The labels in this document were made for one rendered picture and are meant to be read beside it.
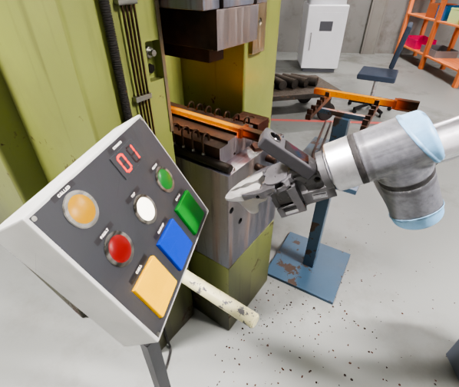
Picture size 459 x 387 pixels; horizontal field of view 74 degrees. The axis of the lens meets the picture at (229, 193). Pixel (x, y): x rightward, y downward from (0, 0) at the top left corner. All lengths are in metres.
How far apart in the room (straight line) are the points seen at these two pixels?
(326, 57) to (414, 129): 5.39
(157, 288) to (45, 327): 1.39
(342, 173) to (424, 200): 0.15
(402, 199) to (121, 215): 0.48
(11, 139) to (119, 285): 0.84
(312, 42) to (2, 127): 5.15
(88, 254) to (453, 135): 0.69
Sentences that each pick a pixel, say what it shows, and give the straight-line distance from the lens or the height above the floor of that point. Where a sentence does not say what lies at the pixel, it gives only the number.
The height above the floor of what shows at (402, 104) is 1.00.
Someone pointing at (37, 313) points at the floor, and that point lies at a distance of 1.97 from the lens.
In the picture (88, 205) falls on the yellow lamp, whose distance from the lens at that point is 0.49.
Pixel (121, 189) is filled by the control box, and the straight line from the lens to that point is 0.55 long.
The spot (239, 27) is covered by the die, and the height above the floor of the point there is 1.32.
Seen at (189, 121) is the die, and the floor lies 0.99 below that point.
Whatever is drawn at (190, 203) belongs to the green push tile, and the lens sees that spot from 0.69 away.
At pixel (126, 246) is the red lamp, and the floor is 1.09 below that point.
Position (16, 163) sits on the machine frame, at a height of 0.91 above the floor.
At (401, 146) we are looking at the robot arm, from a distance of 0.54.
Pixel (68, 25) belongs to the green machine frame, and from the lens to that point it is 0.78.
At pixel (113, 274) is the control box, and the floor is 1.08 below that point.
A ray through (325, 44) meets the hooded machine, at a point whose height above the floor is 0.46.
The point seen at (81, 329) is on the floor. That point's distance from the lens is 1.81.
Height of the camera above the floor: 1.44
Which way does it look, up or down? 36 degrees down
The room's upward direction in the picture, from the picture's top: straight up
